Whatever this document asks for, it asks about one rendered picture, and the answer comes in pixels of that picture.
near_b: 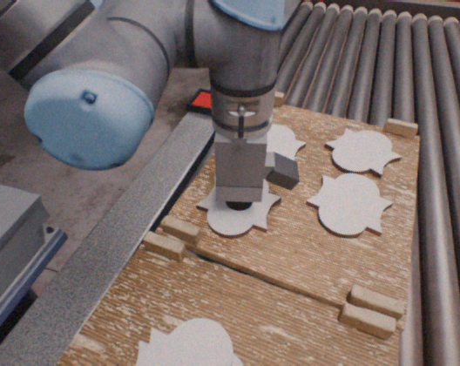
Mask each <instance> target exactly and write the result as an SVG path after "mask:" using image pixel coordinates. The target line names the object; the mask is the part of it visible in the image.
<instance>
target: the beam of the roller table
mask: <svg viewBox="0 0 460 366"><path fill-rule="evenodd" d="M300 4H301V0H285V6H284V19H285V24H284V27H283V28H282V31H281V35H283V33H284V32H285V31H286V30H287V28H288V25H289V24H290V23H291V22H292V20H293V19H294V16H295V14H296V13H297V12H298V11H299V8H300ZM215 132H216V131H215V130H214V129H213V127H212V116H209V115H206V114H202V113H198V112H187V113H186V116H185V117H184V118H183V119H182V120H181V121H180V123H179V124H178V125H177V126H176V127H175V128H174V130H173V131H172V132H171V133H170V135H169V136H168V137H167V139H166V140H165V141H164V143H163V144H162V145H161V146H160V148H159V149H158V150H157V151H156V152H155V153H154V155H153V156H152V157H151V158H150V159H149V161H148V162H147V163H146V164H145V165H144V167H143V168H142V169H141V171H140V172H139V173H138V175H137V176H136V177H135V178H134V180H133V181H131V183H130V185H129V186H128V187H127V188H126V189H125V190H124V192H123V193H122V194H121V195H120V196H119V197H118V200H116V201H115V203H114V204H113V205H112V207H111V208H110V209H109V210H108V212H107V213H105V216H104V217H103V218H102V219H101V220H100V221H99V222H98V224H97V225H96V226H95V227H94V228H93V229H92V232H90V233H89V235H88V236H87V237H86V239H85V240H84V241H83V242H82V244H80V246H79V248H78V249H77V250H76V251H75V252H74V254H73V256H71V257H70V259H69V260H68V261H67V262H66V263H65V264H64V265H63V267H62V269H60V271H59V272H58V273H57V275H56V276H55V277H54V278H53V280H52V281H50V283H49V285H48V286H47V288H45V289H44V291H43V293H42V294H40V296H39V297H38V298H37V299H36V300H35V301H34V303H33V304H32V305H31V306H30V308H29V309H28V310H27V312H26V313H24V316H23V317H22V318H21V319H20V320H19V321H18V322H17V325H15V326H14V328H13V329H12V330H11V332H10V333H9V334H8V335H7V336H6V337H5V339H4V340H3V341H2V342H1V344H0V366H56V363H57V362H58V361H59V359H60V358H61V357H62V355H63V353H64V352H65V351H66V350H67V349H68V346H69V345H70V344H71V343H72V341H73V340H74V338H75V337H76V335H77V334H78V332H79V331H80V329H81V328H82V327H83V326H84V325H85V323H86V322H87V319H89V317H90V316H91V314H92V313H93V311H94V309H95V308H96V307H97V306H98V305H99V303H100V301H102V299H103V298H104V296H105V294H106V293H107V291H108V290H109V289H110V288H111V287H112V284H113V283H114V282H115V281H116V280H117V278H118V276H119V275H120V273H121V272H122V271H123V269H124V267H125V265H126V264H127V263H128V262H129V261H130V259H131V258H132V256H133V255H134V254H135V253H136V251H137V249H138V248H139V246H140V245H141V244H142V243H143V238H144V237H145V235H146V234H147V232H154V233H155V231H156V229H157V228H158V227H159V225H161V221H162V220H163V219H164V218H165V217H166V216H167V215H168V213H169V212H170V211H171V209H172V208H173V207H174V204H175V202H176V200H177V199H178V198H179V197H180V194H181V193H182V192H183V190H184V189H185V187H186V186H187V183H188V181H190V179H191V178H192V176H193V174H194V173H195V171H196V170H197V169H198V168H199V166H200V162H202V160H203V159H204V158H205V156H206V154H207V152H208V151H209V150H210V149H211V147H212V144H213V143H214V138H215Z"/></svg>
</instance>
